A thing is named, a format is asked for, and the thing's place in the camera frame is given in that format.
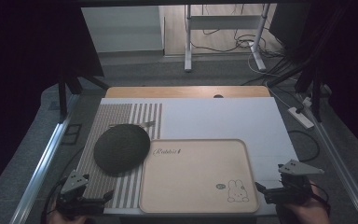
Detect grey cabinet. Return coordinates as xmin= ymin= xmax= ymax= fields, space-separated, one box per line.
xmin=81 ymin=6 xmax=166 ymax=54

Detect black stand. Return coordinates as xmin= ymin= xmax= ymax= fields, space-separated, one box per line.
xmin=57 ymin=73 xmax=110 ymax=118
xmin=266 ymin=6 xmax=349 ymax=123

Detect grey striped placemat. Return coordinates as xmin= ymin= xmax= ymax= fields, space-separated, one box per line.
xmin=76 ymin=103 xmax=163 ymax=209

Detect white power strip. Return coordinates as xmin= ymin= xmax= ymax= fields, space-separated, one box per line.
xmin=287 ymin=106 xmax=315 ymax=130

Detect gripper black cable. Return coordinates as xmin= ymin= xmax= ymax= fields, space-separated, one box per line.
xmin=40 ymin=146 xmax=87 ymax=224
xmin=310 ymin=182 xmax=332 ymax=216

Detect tangle of black cables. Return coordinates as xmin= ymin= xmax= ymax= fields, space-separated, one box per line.
xmin=189 ymin=4 xmax=309 ymax=87

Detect beige tray with rabbit print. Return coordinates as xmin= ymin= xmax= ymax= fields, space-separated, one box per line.
xmin=138 ymin=138 xmax=260 ymax=215

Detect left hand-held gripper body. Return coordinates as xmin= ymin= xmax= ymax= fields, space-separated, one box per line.
xmin=55 ymin=169 xmax=106 ymax=217

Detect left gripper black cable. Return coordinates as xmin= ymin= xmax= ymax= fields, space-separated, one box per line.
xmin=40 ymin=146 xmax=87 ymax=224

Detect person's right hand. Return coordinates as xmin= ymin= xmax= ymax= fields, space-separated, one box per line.
xmin=279 ymin=180 xmax=332 ymax=224

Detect white board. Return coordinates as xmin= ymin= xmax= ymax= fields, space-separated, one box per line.
xmin=76 ymin=97 xmax=300 ymax=217

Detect person's left hand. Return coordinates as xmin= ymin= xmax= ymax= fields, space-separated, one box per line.
xmin=48 ymin=201 xmax=90 ymax=224

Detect wooden table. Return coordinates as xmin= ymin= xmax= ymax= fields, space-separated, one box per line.
xmin=104 ymin=85 xmax=272 ymax=99

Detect dark round plate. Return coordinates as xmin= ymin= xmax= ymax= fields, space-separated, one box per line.
xmin=92 ymin=123 xmax=152 ymax=175

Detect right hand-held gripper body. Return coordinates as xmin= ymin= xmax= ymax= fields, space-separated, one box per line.
xmin=263 ymin=159 xmax=325 ymax=206

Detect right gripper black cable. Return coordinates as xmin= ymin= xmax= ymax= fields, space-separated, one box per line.
xmin=310 ymin=182 xmax=332 ymax=216

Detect aluminium rail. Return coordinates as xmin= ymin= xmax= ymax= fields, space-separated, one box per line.
xmin=296 ymin=92 xmax=358 ymax=224
xmin=8 ymin=94 xmax=81 ymax=224

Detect white cable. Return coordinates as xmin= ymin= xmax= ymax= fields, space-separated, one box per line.
xmin=247 ymin=40 xmax=296 ymax=110

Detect white metal stand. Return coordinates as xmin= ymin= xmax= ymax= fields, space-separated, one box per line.
xmin=184 ymin=3 xmax=272 ymax=73

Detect black cable loop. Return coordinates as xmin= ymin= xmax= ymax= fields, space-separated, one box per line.
xmin=287 ymin=129 xmax=321 ymax=163

